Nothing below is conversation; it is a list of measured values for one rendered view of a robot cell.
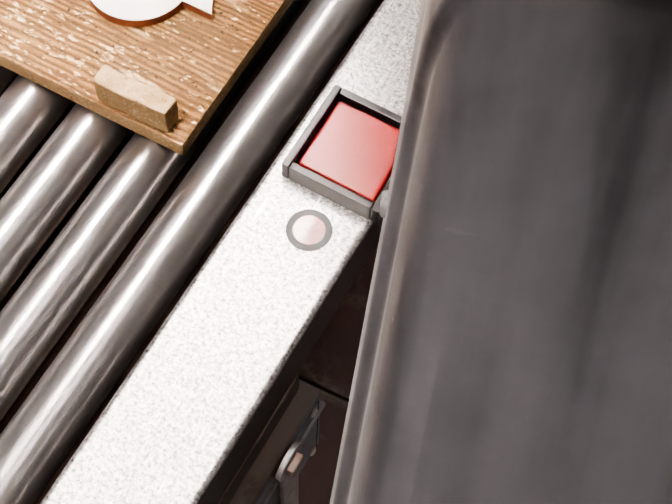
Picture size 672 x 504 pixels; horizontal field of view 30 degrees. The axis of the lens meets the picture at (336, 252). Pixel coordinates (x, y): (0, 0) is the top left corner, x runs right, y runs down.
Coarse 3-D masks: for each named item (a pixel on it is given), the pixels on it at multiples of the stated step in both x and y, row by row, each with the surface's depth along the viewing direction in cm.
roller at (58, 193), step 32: (64, 128) 88; (96, 128) 88; (32, 160) 88; (64, 160) 87; (96, 160) 88; (32, 192) 86; (64, 192) 87; (0, 224) 84; (32, 224) 85; (0, 256) 84; (32, 256) 86; (0, 288) 84
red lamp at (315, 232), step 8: (304, 216) 86; (312, 216) 86; (296, 224) 86; (304, 224) 86; (312, 224) 86; (320, 224) 86; (296, 232) 85; (304, 232) 85; (312, 232) 85; (320, 232) 85; (304, 240) 85; (312, 240) 85; (320, 240) 85
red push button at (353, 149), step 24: (336, 120) 88; (360, 120) 88; (312, 144) 87; (336, 144) 87; (360, 144) 87; (384, 144) 87; (312, 168) 86; (336, 168) 86; (360, 168) 86; (384, 168) 86; (360, 192) 85
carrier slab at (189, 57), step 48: (0, 0) 91; (48, 0) 91; (240, 0) 91; (288, 0) 92; (0, 48) 89; (48, 48) 89; (96, 48) 89; (144, 48) 89; (192, 48) 89; (240, 48) 89; (96, 96) 87; (192, 96) 87
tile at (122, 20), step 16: (96, 0) 90; (112, 0) 90; (128, 0) 90; (144, 0) 90; (160, 0) 90; (176, 0) 90; (192, 0) 90; (208, 0) 90; (112, 16) 89; (128, 16) 89; (144, 16) 89; (160, 16) 90; (208, 16) 90
